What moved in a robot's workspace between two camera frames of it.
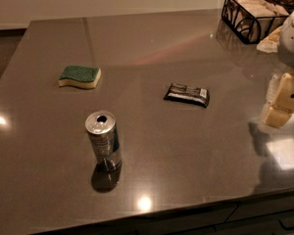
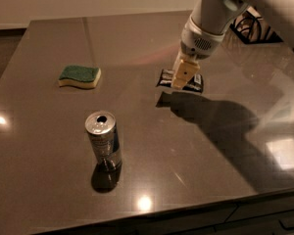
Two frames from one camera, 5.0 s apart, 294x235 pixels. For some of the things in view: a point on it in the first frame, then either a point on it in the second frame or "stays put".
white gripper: [293, 39] → [199, 40]
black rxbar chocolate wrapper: [188, 94] → [167, 78]
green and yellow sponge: [81, 75] stays put
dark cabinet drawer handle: [292, 222] stays put
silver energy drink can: [103, 132] stays put
